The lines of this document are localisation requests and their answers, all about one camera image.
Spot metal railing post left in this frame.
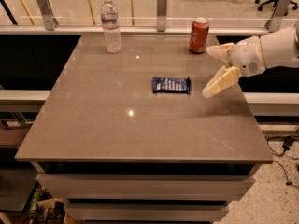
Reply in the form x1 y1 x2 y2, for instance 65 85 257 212
36 0 58 31

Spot metal railing post middle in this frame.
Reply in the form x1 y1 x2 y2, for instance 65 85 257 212
156 0 167 32

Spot blue rxbar blueberry wrapper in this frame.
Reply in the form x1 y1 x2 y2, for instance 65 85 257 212
151 77 192 94

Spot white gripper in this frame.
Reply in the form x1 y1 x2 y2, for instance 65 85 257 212
202 36 265 98

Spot grey drawer cabinet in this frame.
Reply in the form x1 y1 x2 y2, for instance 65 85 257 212
36 173 255 223

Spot red soda can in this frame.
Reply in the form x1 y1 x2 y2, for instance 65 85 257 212
189 17 209 54

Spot metal railing post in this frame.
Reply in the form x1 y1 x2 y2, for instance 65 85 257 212
156 0 167 32
265 0 291 33
36 0 58 31

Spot clear plastic water bottle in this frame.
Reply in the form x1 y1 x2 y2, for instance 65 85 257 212
101 0 122 53

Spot cardboard boxes on floor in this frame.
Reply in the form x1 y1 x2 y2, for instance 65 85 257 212
0 188 81 224

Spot metal railing post right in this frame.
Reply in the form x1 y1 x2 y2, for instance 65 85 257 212
265 0 291 33

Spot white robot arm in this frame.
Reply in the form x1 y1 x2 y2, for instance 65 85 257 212
202 25 299 98

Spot black power adapter with cable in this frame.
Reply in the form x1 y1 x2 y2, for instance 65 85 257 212
266 135 299 189

